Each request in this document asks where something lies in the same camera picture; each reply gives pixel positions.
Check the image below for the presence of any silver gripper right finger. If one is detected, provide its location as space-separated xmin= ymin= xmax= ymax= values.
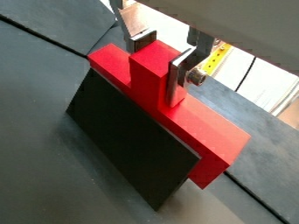
xmin=165 ymin=27 xmax=215 ymax=108

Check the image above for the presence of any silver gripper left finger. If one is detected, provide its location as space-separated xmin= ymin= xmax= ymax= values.
xmin=108 ymin=0 xmax=156 ymax=53

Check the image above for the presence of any red bridge-shaped block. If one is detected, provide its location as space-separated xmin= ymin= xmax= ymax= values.
xmin=88 ymin=40 xmax=249 ymax=188

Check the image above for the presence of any black slotted holder block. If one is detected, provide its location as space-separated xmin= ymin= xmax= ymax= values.
xmin=66 ymin=70 xmax=200 ymax=210

